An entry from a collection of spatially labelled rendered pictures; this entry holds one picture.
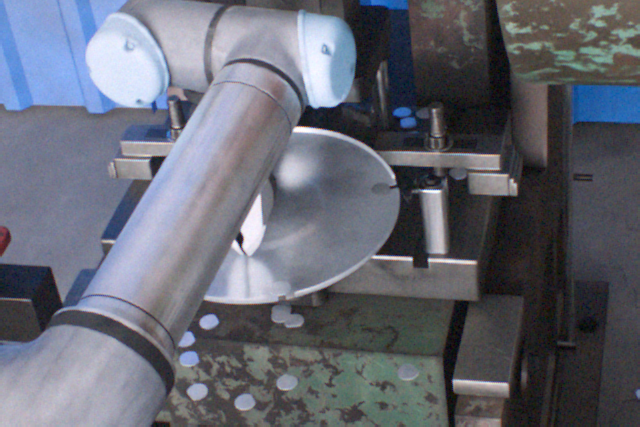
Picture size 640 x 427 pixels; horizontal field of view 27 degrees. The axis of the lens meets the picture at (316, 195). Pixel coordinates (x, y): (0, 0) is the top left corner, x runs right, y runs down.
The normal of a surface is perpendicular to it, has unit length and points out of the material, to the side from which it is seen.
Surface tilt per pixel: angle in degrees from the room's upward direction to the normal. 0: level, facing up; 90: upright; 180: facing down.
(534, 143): 73
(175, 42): 56
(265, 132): 66
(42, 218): 0
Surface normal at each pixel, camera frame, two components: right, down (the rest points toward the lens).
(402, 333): -0.12, -0.79
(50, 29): -0.22, 0.61
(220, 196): 0.62, -0.31
